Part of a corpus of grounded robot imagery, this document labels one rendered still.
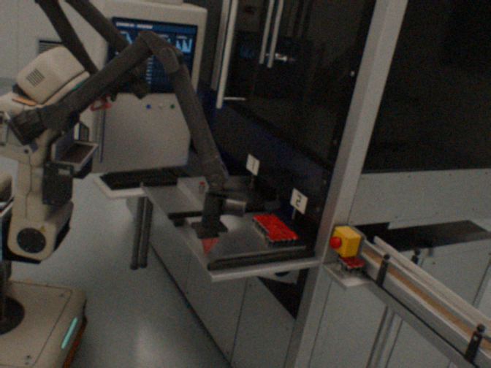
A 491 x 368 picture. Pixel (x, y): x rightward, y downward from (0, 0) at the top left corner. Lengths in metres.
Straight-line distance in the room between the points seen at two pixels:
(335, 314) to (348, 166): 0.60
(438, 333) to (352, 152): 0.57
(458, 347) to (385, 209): 0.52
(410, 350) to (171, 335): 1.14
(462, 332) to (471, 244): 0.80
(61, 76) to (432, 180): 1.30
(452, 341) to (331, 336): 0.58
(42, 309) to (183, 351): 0.70
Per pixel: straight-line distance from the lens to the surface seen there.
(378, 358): 1.89
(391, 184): 1.81
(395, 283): 1.70
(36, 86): 1.81
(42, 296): 2.50
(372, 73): 1.58
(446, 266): 2.29
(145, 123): 2.39
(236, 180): 2.26
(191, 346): 2.70
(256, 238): 1.84
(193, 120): 1.53
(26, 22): 6.83
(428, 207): 2.01
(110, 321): 2.81
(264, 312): 2.15
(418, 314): 1.66
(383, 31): 1.57
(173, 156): 2.53
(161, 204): 1.98
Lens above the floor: 1.73
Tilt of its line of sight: 22 degrees down
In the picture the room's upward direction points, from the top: 10 degrees clockwise
